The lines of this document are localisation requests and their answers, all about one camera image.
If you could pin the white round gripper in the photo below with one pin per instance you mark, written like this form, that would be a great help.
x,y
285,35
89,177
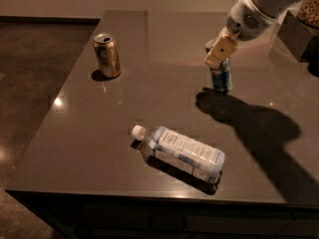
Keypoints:
x,y
245,24

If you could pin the blue silver redbull can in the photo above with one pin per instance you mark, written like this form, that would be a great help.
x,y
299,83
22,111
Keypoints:
x,y
221,77

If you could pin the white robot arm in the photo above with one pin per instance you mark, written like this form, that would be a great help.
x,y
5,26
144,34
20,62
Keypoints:
x,y
272,8

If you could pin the gold soda can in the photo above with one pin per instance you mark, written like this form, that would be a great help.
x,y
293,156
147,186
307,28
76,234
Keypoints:
x,y
106,50

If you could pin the dark snack container box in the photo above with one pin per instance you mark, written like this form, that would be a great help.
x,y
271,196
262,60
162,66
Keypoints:
x,y
298,34

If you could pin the clear plastic water bottle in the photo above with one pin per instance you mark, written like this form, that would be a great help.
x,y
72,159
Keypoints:
x,y
182,152

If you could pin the dark cabinet drawer handle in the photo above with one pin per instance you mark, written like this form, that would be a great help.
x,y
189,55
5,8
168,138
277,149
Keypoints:
x,y
167,224

